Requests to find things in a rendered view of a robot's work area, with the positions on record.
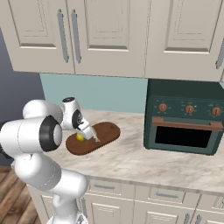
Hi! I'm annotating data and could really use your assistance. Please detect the beige drawer front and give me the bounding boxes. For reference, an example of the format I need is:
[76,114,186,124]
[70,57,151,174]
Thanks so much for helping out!
[87,178,137,201]
[134,185,203,210]
[200,193,224,214]

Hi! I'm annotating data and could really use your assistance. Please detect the beige base cupboard door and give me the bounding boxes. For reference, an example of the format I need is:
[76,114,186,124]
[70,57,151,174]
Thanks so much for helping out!
[34,191,57,224]
[190,208,224,224]
[132,200,197,224]
[78,193,136,224]

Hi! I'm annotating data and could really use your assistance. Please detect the grey wall cupboard handle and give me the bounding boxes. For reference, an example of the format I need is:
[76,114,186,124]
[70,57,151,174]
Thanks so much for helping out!
[215,37,224,70]
[71,9,83,65]
[56,9,70,64]

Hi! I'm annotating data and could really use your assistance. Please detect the grey fish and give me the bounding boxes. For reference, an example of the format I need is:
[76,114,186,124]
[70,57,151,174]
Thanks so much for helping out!
[87,125,102,144]

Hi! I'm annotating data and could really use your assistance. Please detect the toaster oven glass door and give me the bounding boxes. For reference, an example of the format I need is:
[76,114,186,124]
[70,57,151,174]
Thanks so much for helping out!
[143,115,223,156]

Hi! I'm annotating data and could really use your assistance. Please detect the dark green toaster oven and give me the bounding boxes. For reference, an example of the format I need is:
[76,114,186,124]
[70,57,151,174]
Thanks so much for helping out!
[143,78,224,157]

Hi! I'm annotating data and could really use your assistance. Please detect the yellow lemon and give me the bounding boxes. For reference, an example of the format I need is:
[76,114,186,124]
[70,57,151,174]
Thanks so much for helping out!
[75,132,86,143]

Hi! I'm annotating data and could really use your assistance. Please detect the beige wall cupboard door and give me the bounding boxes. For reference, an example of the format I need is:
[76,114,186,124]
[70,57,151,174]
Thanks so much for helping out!
[144,0,224,83]
[0,0,76,75]
[66,0,151,79]

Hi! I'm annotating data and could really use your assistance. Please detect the grey drawer handle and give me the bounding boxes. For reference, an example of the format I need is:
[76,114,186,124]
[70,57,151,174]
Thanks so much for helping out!
[155,191,179,200]
[93,184,116,191]

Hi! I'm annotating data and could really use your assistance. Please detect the brown wooden cutting board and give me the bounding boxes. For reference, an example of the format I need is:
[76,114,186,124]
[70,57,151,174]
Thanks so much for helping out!
[65,121,122,157]

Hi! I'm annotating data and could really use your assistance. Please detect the copper toaster oven knob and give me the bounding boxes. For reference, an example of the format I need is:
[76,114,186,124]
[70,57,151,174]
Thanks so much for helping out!
[211,106,222,117]
[185,104,195,116]
[157,102,168,114]

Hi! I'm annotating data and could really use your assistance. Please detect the copper toaster oven door handle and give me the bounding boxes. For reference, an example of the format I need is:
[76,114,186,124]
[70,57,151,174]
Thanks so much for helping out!
[151,116,224,132]

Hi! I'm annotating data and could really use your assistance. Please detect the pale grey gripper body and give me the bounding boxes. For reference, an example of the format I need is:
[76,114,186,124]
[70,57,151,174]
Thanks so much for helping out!
[76,123,93,140]

